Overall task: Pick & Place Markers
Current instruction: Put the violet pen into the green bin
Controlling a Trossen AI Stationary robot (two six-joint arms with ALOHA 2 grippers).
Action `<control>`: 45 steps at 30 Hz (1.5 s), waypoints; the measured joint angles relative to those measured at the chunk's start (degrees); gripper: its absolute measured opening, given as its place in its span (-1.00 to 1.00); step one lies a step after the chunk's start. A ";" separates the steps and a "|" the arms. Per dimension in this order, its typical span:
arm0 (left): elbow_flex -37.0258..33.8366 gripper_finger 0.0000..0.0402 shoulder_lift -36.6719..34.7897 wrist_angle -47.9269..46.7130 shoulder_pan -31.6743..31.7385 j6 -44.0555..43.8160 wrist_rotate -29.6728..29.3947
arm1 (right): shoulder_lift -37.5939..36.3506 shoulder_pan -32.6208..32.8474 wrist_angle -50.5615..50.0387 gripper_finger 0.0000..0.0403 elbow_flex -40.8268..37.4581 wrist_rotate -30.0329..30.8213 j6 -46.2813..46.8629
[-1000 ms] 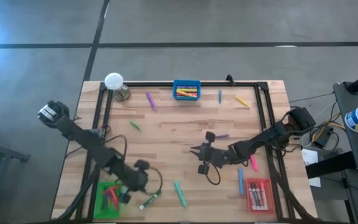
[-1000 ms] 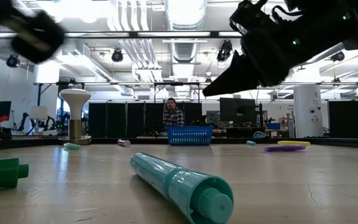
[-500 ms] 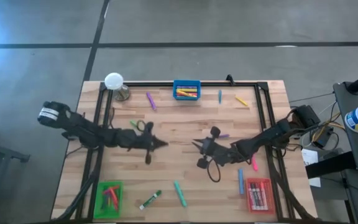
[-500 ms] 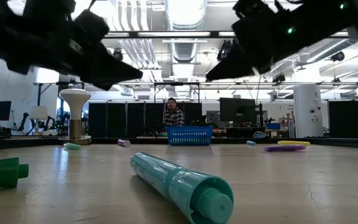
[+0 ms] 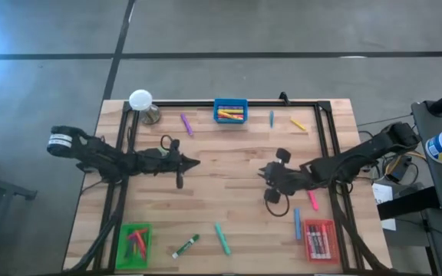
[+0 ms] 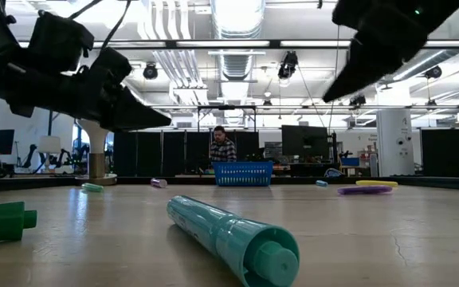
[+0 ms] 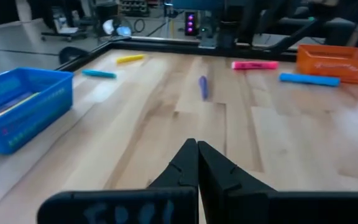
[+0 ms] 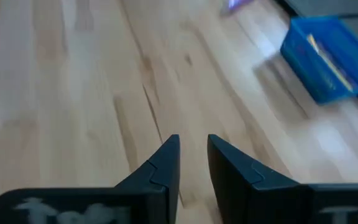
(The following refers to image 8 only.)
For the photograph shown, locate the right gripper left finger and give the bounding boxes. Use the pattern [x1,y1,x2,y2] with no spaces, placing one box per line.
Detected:
[0,135,181,224]

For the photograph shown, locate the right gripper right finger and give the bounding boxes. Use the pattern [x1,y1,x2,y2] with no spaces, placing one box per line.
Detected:
[208,135,358,224]

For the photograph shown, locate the yellow highlighter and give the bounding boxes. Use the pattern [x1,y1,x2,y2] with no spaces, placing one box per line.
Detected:
[306,32,354,93]

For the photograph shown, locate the purple marker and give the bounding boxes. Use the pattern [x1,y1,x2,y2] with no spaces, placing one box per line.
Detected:
[220,0,255,16]

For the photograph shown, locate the blue plastic basket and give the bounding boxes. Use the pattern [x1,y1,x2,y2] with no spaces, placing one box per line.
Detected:
[280,15,358,105]

